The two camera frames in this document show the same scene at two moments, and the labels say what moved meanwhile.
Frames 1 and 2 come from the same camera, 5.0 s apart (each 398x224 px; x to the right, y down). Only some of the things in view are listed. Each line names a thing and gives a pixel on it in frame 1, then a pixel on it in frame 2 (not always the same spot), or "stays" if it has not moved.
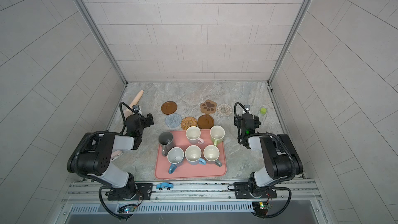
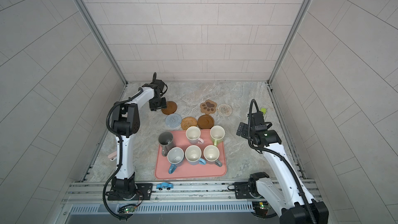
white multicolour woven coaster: [225, 110] stays
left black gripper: [146, 121] to [153, 108]
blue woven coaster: [173, 120] stays
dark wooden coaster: [205, 121] stays
